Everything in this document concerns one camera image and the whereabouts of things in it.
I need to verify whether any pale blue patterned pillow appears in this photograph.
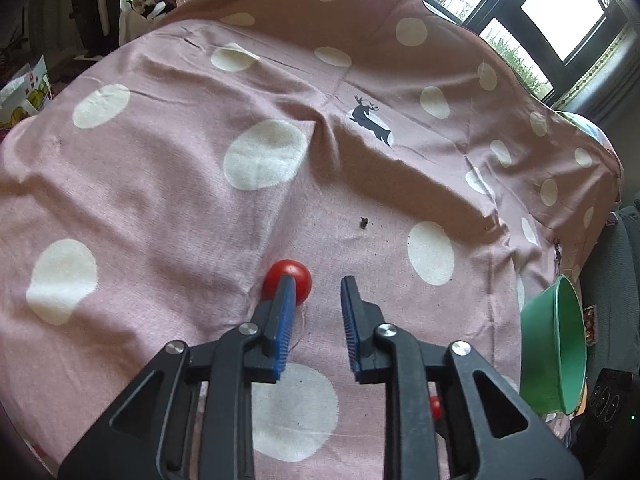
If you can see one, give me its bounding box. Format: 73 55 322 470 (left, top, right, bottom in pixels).
557 110 611 148

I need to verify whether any dark grey-green cushion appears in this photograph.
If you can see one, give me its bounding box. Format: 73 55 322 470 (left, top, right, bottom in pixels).
570 205 640 411

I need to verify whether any printed cardboard box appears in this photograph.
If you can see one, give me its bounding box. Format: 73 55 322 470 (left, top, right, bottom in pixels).
0 57 53 131

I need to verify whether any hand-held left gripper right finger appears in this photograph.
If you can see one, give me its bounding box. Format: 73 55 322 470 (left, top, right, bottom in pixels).
340 275 586 480

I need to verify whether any black framed window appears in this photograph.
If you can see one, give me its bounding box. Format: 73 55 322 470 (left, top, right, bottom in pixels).
372 0 631 106

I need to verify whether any pink dotted deer print cloth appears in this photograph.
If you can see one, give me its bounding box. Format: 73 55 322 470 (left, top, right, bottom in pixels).
0 0 623 480

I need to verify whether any black device with white rod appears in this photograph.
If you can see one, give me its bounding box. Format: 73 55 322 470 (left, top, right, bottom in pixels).
70 0 113 58

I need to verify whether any red tomato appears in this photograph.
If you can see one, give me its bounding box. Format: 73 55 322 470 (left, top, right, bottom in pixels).
262 259 312 307

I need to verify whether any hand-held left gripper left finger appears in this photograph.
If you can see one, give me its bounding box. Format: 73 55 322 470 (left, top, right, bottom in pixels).
57 274 297 480

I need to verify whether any green bowl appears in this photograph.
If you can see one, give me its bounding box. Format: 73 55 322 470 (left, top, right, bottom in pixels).
520 275 587 415

